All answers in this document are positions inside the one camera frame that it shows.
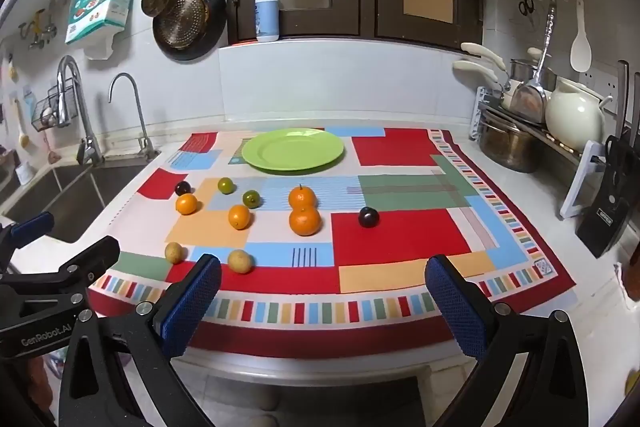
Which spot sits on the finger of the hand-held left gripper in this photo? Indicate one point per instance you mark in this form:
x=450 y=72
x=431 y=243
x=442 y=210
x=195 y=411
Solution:
x=75 y=268
x=32 y=227

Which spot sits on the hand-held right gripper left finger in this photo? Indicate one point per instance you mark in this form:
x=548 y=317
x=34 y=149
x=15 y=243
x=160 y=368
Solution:
x=192 y=304

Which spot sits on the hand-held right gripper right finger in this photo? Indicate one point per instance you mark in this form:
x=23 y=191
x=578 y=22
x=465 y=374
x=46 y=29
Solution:
x=457 y=309

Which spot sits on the small orange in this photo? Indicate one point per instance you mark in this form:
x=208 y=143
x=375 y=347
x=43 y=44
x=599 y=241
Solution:
x=239 y=217
x=186 y=204

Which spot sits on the dark green tomato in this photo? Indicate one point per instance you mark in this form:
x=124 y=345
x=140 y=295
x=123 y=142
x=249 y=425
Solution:
x=251 y=199

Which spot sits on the orange with stem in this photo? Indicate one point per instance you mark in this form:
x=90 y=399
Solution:
x=302 y=198

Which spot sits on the green plate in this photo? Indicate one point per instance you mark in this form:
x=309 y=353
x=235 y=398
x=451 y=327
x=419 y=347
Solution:
x=292 y=149

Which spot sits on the steel sink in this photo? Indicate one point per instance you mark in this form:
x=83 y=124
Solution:
x=60 y=197

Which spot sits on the small yellow fruit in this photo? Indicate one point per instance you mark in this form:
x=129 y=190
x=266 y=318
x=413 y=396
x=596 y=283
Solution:
x=240 y=261
x=174 y=252

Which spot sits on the colourful patchwork tablecloth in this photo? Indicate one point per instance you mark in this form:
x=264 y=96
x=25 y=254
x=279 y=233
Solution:
x=400 y=232

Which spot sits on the dark plum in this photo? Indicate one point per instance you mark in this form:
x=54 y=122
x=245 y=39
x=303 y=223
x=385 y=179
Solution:
x=182 y=188
x=368 y=217

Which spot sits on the yellow-green tomato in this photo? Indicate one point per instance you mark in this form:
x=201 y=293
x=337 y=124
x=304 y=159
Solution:
x=226 y=185

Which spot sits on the large orange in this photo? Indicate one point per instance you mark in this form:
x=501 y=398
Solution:
x=305 y=223

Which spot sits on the tall chrome faucet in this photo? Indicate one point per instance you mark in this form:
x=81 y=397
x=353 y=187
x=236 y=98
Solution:
x=67 y=77

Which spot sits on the thin gooseneck faucet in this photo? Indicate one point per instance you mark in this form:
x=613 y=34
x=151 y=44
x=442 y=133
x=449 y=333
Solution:
x=131 y=94

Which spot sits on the large steel pot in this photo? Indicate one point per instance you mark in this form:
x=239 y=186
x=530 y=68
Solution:
x=510 y=144

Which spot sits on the black knife block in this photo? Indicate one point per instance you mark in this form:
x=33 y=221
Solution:
x=607 y=202

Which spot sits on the metal dish rack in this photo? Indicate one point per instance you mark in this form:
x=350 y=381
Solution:
x=477 y=107

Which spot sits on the metal ladle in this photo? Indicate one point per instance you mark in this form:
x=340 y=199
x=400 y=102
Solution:
x=531 y=99

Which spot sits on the white kettle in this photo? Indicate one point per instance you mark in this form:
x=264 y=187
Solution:
x=572 y=117

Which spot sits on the green paper towel pack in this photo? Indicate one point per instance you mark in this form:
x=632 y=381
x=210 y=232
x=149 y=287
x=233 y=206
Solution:
x=100 y=2

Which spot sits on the gold perforated strainer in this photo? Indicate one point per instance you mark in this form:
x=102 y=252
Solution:
x=186 y=22

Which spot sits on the small brass pot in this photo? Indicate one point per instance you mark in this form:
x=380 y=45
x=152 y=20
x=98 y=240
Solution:
x=159 y=2

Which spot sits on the black frying pan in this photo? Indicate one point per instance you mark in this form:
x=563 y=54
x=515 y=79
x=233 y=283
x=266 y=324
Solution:
x=212 y=7

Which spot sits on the white rice spoon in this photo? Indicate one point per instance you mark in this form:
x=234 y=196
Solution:
x=581 y=47

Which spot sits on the blue pump soap bottle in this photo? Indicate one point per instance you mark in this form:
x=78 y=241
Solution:
x=267 y=14

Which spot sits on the black scissors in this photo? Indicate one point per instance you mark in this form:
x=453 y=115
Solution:
x=526 y=6

